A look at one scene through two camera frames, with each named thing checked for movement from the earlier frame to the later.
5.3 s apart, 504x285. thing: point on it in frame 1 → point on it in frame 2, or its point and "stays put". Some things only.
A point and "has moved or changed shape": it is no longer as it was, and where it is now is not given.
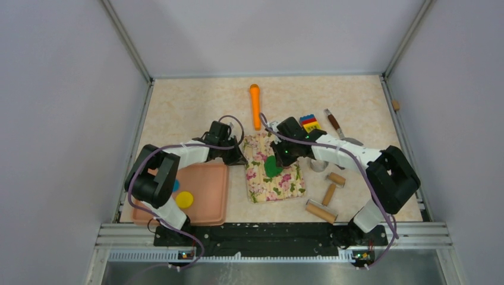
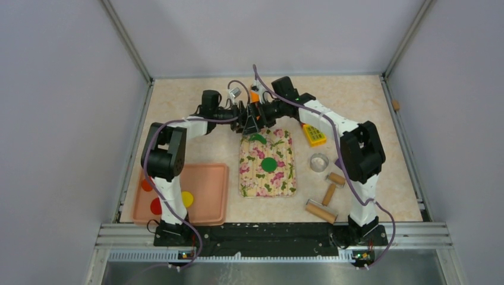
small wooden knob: (396, 104) stays put
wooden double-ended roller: (322, 210) stays put
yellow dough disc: (184, 199) stays put
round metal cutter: (318, 165) stays put
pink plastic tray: (208, 183) stays put
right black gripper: (283, 161) → (267, 123)
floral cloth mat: (289, 183) has moved or changed shape
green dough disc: (270, 167) has moved or changed shape
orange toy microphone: (255, 95) stays put
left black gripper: (237, 158) → (239, 112)
